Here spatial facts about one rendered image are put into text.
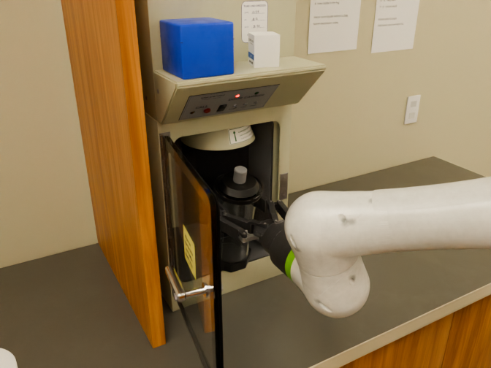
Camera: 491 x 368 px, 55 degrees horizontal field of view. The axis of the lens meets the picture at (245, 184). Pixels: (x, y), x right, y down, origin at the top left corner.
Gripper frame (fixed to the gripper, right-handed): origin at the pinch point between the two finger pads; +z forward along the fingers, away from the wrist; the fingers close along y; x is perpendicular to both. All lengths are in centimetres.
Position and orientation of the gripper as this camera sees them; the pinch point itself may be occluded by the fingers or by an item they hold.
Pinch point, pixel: (237, 203)
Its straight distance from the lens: 106.8
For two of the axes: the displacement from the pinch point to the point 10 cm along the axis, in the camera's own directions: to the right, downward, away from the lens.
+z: -4.9, -3.6, 8.0
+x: 0.1, 9.1, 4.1
